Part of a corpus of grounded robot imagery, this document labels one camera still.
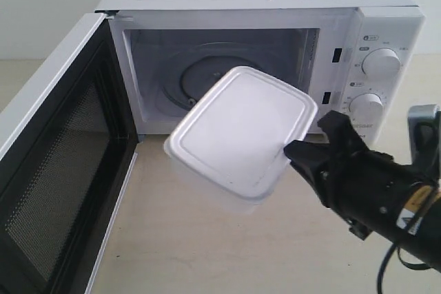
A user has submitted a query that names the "white plastic lidded container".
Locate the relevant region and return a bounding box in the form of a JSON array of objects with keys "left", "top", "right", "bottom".
[{"left": 163, "top": 66, "right": 318, "bottom": 213}]

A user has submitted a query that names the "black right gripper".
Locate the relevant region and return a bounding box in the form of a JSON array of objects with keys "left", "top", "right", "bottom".
[{"left": 283, "top": 110, "right": 419, "bottom": 241}]

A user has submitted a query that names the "upper white control knob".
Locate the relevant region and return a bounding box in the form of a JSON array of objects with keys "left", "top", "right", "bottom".
[{"left": 362, "top": 48, "right": 401, "bottom": 79}]

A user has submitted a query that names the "lower white control knob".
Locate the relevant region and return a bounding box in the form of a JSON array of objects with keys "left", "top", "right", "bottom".
[{"left": 349, "top": 93, "right": 384, "bottom": 124}]

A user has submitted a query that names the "white microwave oven body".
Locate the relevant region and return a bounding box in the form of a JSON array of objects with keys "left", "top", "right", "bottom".
[{"left": 96, "top": 0, "right": 424, "bottom": 145}]

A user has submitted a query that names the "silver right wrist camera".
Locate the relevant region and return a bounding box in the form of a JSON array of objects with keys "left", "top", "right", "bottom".
[{"left": 407, "top": 104, "right": 440, "bottom": 171}]

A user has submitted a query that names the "glass microwave turntable plate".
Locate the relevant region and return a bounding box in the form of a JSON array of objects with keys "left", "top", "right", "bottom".
[{"left": 162, "top": 42, "right": 289, "bottom": 111}]

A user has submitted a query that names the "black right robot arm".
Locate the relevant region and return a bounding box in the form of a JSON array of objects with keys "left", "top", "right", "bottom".
[{"left": 283, "top": 111, "right": 440, "bottom": 271}]

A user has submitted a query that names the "white control knob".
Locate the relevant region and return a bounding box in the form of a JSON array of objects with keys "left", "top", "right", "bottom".
[
  {"left": 362, "top": 48, "right": 401, "bottom": 79},
  {"left": 349, "top": 93, "right": 384, "bottom": 124}
]

